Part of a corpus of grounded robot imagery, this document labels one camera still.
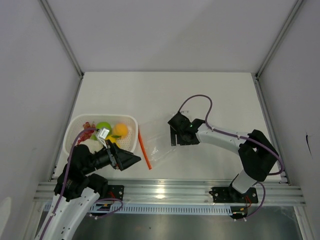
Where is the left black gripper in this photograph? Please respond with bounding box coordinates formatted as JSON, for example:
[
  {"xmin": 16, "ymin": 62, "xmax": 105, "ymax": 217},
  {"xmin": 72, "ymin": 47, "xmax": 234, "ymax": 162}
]
[{"xmin": 82, "ymin": 139, "xmax": 141, "ymax": 174}]

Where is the clear zip top bag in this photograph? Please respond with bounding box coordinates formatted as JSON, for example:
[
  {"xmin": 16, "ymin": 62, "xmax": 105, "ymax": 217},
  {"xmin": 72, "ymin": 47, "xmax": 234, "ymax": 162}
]
[{"xmin": 138, "ymin": 117, "xmax": 176, "ymax": 170}]

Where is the white cauliflower with leaves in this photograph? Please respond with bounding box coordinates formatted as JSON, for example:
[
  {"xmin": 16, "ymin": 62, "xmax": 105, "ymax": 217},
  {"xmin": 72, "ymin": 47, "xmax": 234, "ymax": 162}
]
[{"xmin": 80, "ymin": 137, "xmax": 103, "ymax": 154}]

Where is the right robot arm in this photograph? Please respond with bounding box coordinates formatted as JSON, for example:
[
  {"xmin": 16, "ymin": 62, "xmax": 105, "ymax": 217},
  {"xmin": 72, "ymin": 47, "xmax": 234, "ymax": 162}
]
[{"xmin": 168, "ymin": 112, "xmax": 279, "ymax": 204}]

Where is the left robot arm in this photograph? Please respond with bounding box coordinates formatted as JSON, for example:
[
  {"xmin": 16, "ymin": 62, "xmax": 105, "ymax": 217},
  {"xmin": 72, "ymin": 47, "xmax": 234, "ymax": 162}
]
[{"xmin": 35, "ymin": 140, "xmax": 141, "ymax": 240}]

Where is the yellow pear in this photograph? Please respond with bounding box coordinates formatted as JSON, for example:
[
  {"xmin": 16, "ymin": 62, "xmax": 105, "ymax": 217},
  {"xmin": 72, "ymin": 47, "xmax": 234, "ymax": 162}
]
[{"xmin": 105, "ymin": 135, "xmax": 122, "ymax": 148}]

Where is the orange fruit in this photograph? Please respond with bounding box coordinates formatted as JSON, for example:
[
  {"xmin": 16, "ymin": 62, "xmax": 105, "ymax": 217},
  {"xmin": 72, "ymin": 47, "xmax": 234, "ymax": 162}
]
[{"xmin": 112, "ymin": 123, "xmax": 129, "ymax": 138}]

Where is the green apple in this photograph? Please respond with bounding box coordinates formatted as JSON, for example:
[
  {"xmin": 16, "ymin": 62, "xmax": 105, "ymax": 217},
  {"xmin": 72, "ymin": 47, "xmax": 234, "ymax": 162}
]
[{"xmin": 96, "ymin": 121, "xmax": 112, "ymax": 131}]

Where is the red grapes bunch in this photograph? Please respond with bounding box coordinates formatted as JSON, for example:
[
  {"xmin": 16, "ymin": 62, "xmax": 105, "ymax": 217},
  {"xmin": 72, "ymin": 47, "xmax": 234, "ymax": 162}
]
[{"xmin": 77, "ymin": 121, "xmax": 96, "ymax": 145}]

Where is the white perforated plastic basket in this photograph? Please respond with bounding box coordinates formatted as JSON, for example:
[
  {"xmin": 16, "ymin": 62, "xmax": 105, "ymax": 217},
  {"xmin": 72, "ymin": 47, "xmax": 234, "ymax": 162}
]
[{"xmin": 62, "ymin": 114, "xmax": 138, "ymax": 155}]

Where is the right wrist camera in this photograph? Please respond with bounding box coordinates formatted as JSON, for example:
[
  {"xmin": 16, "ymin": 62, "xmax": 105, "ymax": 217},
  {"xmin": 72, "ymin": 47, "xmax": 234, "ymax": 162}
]
[{"xmin": 180, "ymin": 110, "xmax": 191, "ymax": 119}]

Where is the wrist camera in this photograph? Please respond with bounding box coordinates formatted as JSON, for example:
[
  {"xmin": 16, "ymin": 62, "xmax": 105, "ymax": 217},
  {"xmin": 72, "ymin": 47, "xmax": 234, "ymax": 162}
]
[
  {"xmin": 95, "ymin": 127, "xmax": 110, "ymax": 147},
  {"xmin": 180, "ymin": 110, "xmax": 191, "ymax": 119}
]

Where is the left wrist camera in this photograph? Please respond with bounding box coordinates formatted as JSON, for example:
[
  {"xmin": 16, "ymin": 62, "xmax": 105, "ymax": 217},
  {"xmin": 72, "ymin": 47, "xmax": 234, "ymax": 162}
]
[{"xmin": 95, "ymin": 127, "xmax": 110, "ymax": 147}]

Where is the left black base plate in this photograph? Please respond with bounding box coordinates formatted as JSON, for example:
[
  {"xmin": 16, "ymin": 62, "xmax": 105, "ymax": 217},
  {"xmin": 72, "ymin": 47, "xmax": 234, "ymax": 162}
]
[{"xmin": 99, "ymin": 185, "xmax": 125, "ymax": 200}]

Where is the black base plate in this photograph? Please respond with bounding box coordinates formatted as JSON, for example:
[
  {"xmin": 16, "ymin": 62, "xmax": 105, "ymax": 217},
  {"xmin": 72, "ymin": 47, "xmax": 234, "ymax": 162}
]
[
  {"xmin": 209, "ymin": 186, "xmax": 259, "ymax": 204},
  {"xmin": 99, "ymin": 185, "xmax": 125, "ymax": 200}
]

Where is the white slotted cable duct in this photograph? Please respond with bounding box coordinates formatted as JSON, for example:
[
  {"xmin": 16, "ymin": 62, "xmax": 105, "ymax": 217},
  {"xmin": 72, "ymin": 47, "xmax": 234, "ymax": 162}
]
[{"xmin": 88, "ymin": 203, "xmax": 232, "ymax": 216}]

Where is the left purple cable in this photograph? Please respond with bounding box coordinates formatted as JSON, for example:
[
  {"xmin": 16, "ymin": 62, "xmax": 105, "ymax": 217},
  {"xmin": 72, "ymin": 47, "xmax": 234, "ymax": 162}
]
[{"xmin": 37, "ymin": 127, "xmax": 124, "ymax": 240}]

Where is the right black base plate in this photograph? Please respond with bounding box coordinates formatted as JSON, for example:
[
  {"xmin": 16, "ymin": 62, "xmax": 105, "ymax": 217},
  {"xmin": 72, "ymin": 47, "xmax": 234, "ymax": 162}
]
[{"xmin": 209, "ymin": 186, "xmax": 259, "ymax": 204}]

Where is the aluminium mounting rail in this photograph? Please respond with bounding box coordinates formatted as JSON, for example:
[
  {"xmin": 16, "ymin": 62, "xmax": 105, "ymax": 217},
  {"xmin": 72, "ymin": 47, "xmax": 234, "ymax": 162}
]
[{"xmin": 33, "ymin": 178, "xmax": 307, "ymax": 207}]

